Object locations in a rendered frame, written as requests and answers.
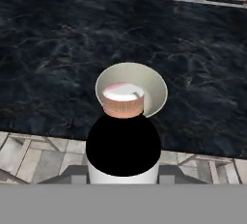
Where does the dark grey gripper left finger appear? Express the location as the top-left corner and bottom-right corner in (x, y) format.
(38, 164), (90, 185)

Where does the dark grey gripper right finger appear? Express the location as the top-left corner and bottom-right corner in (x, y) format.
(157, 164), (208, 185)

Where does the black white soda bottle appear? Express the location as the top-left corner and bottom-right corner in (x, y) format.
(85, 82), (162, 185)

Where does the pale grey bowl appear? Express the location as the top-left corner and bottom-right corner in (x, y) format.
(95, 62), (169, 119)

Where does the grey stool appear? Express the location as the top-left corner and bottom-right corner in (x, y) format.
(178, 154), (241, 185)

